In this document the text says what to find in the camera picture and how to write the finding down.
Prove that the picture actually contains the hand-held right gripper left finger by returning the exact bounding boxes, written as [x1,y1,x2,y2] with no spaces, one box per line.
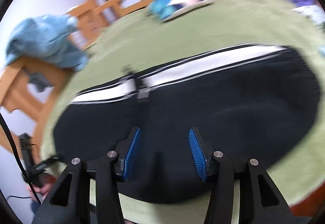
[30,126,142,224]

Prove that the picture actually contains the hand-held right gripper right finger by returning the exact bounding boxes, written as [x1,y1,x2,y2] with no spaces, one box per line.
[188,127,297,224]

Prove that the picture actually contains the black pants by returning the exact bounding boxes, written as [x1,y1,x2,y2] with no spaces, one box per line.
[53,43,321,205]

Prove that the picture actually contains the person's left hand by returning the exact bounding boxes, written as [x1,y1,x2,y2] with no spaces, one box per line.
[27,183,52,200]

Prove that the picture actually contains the green fleece blanket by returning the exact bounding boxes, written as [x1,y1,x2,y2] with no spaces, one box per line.
[41,0,325,224]

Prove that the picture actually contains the geometric patterned pillow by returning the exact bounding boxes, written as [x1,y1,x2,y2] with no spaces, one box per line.
[147,0,216,22]

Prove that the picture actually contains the white floral pillow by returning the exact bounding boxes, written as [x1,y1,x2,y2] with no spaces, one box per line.
[292,6,325,24]

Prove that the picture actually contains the wooden bed frame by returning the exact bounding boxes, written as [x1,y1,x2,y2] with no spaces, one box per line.
[0,0,286,153]

